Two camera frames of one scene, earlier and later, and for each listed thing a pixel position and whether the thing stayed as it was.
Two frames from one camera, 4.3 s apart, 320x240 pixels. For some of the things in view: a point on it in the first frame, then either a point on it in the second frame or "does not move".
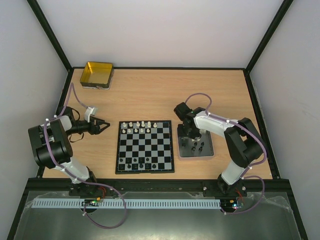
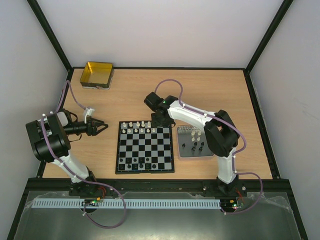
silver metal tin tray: (201, 147) does not move
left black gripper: (96, 130) does not move
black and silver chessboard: (144, 146) does not move
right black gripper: (191, 134) to (159, 119)
